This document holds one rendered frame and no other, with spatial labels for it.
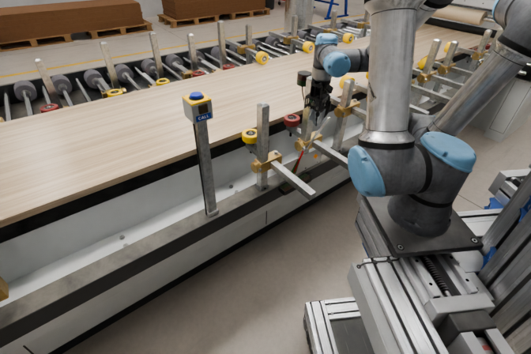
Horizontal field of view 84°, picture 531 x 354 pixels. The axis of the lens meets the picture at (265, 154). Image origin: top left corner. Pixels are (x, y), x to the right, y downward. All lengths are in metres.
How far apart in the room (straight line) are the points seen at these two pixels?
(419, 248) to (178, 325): 1.34
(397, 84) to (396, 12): 0.13
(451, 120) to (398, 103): 0.31
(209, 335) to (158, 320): 0.29
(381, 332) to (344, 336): 0.80
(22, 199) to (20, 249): 0.18
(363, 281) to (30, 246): 1.11
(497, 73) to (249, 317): 1.51
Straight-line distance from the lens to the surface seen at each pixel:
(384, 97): 0.65
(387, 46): 0.66
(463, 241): 0.89
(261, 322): 1.77
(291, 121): 1.45
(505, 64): 0.91
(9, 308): 1.28
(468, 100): 0.93
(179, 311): 1.85
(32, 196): 1.28
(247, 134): 1.33
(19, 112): 2.41
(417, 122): 1.08
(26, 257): 1.39
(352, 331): 1.59
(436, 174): 0.72
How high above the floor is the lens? 1.62
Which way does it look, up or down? 36 degrees down
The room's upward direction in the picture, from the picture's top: 1 degrees clockwise
